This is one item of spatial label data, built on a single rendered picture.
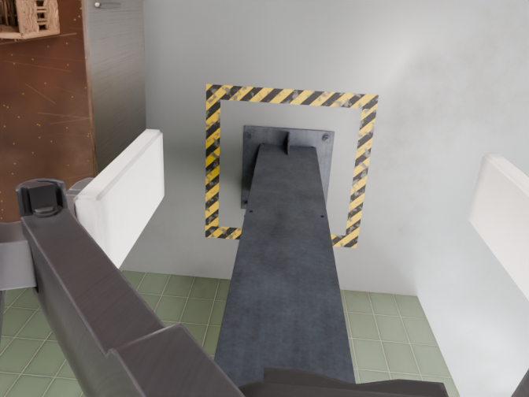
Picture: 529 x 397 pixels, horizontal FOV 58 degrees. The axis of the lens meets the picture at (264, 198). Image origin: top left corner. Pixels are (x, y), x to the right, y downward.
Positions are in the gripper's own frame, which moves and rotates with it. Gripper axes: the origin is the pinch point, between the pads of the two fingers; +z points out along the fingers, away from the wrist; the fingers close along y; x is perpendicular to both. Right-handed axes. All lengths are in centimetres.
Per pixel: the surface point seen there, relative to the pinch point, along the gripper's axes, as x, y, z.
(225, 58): -16, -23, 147
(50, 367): -100, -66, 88
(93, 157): -33, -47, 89
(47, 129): -27, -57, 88
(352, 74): -18, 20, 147
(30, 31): -3, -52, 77
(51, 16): -1, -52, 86
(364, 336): -102, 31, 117
